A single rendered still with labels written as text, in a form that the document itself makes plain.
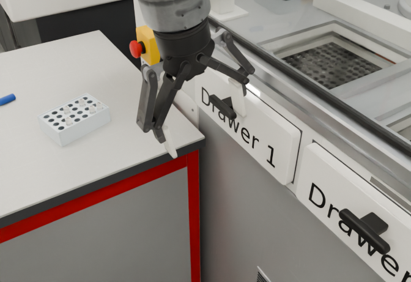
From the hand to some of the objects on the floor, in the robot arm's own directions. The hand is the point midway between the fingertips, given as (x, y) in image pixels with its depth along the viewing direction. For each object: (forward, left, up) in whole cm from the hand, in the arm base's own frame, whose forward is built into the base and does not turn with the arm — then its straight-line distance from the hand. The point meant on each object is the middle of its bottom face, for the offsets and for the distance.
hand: (205, 127), depth 71 cm
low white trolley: (-42, +22, -91) cm, 102 cm away
